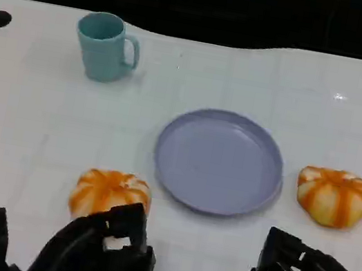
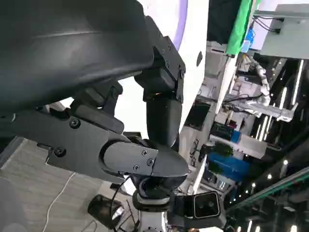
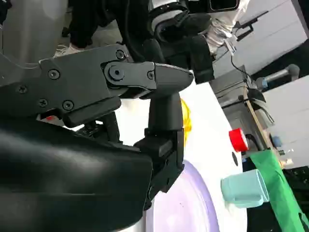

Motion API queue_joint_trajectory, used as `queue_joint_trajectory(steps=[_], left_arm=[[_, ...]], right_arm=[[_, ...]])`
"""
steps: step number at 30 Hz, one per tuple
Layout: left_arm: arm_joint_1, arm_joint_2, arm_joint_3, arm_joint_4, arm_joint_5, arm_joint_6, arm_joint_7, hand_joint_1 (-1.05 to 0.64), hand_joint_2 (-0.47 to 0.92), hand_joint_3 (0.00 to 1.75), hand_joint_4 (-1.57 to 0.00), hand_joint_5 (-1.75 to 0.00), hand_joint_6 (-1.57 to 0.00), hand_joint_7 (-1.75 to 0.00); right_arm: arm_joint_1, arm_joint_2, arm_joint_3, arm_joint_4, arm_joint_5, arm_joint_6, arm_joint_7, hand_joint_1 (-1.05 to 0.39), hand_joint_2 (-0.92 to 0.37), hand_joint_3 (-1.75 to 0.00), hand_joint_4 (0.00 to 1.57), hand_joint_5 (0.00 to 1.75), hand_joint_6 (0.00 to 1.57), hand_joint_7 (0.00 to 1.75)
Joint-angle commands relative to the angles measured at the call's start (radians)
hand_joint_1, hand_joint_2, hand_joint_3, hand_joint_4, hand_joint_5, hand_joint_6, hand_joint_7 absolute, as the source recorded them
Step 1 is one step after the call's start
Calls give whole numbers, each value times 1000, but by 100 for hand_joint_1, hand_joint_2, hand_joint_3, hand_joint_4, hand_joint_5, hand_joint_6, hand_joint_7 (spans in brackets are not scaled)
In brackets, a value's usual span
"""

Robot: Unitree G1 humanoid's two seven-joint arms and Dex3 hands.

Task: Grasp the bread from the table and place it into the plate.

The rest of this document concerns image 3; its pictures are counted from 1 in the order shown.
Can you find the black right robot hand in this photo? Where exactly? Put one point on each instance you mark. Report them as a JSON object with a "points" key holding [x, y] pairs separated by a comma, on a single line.
{"points": [[72, 174]]}

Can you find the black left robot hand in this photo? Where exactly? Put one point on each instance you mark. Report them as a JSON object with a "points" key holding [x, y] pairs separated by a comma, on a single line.
{"points": [[200, 58]]}

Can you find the small orange white bread roll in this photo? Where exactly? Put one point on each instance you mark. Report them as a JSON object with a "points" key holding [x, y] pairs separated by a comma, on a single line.
{"points": [[187, 118]]}

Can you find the grey metal cabinet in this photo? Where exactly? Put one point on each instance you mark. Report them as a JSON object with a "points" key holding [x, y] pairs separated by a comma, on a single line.
{"points": [[231, 96]]}

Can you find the wooden edged desk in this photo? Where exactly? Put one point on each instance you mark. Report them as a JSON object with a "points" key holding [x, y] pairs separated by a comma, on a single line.
{"points": [[257, 120]]}

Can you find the black round table grommet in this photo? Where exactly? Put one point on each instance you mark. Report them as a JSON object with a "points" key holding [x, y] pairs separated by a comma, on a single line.
{"points": [[234, 158]]}

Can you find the lilac plate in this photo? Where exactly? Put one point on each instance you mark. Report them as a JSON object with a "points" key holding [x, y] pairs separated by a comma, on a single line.
{"points": [[183, 207]]}

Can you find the person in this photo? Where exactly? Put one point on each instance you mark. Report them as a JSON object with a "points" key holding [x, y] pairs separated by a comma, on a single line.
{"points": [[84, 24]]}

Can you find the pale green mug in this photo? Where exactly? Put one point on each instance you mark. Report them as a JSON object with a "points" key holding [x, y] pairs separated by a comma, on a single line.
{"points": [[241, 186]]}

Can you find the green cloth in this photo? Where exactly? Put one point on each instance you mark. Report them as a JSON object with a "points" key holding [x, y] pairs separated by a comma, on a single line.
{"points": [[272, 183]]}

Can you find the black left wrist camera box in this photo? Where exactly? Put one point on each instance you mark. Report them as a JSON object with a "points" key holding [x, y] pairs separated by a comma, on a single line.
{"points": [[223, 4]]}

